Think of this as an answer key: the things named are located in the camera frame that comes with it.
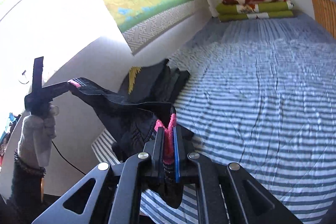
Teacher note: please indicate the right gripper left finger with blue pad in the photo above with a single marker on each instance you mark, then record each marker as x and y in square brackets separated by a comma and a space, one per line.
[155, 149]

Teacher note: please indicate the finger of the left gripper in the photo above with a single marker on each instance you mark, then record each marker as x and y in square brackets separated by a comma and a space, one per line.
[55, 90]
[37, 74]

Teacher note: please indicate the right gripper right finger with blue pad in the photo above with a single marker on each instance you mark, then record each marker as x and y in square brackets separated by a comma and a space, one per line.
[185, 170]

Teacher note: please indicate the dark navy shorts pink trim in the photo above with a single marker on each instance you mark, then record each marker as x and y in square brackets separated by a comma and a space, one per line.
[132, 125]

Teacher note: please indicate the dark knit left sleeve forearm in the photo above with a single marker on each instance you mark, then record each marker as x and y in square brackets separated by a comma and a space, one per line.
[25, 203]

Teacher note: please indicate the white gloved left hand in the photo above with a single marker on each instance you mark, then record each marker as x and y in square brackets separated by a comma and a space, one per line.
[34, 145]

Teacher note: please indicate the stack of folded dark clothes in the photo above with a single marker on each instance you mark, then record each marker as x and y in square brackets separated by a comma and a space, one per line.
[156, 83]

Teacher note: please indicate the blue white striped bed quilt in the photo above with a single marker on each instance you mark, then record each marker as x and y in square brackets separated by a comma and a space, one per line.
[262, 93]

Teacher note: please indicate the green folded blanket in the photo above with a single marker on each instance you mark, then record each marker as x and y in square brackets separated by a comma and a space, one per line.
[264, 10]

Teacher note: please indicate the wooden slatted bed rail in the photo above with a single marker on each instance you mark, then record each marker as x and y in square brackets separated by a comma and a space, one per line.
[325, 15]

